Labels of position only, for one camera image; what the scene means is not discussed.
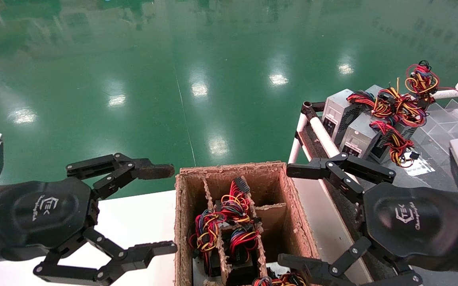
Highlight black foam strip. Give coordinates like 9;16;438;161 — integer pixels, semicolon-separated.
297;126;373;247

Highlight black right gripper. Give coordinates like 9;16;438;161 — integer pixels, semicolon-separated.
278;153;458;286

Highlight black power supply, multicoloured wires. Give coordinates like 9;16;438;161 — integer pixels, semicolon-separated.
188;210;223;276
227;226;261;284

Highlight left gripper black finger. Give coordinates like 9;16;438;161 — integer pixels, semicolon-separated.
66;153;175;199

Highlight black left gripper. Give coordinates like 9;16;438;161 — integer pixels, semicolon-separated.
0;177;178;286

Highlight brown divided cardboard box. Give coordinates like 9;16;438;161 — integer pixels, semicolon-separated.
175;161;322;286

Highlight clear acrylic divider tray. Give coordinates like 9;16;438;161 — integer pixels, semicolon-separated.
412;99;458;175

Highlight silver power supply with wires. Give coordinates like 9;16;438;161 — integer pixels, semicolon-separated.
340;112;419;168
322;89;377;144
366;60;440;116
372;87;428;164

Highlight power supply, red wires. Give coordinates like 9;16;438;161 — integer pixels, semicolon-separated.
217;177;255;224

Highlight white pipe rack frame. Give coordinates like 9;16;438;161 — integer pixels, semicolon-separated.
288;84;458;191

